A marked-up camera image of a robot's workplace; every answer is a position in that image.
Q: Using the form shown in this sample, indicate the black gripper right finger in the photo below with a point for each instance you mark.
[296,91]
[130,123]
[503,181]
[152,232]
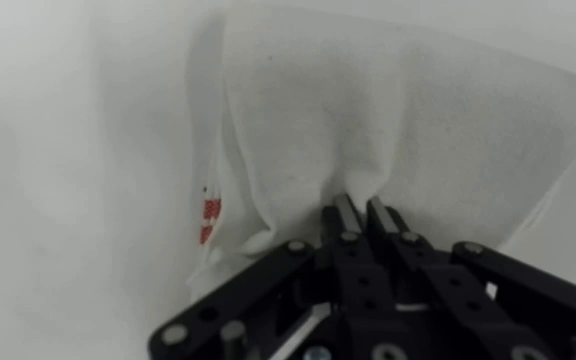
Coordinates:
[449,286]

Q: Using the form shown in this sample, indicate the white towel with red tag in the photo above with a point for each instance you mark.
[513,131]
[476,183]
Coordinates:
[400,113]

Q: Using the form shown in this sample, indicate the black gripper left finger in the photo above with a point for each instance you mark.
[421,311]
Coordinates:
[349,266]

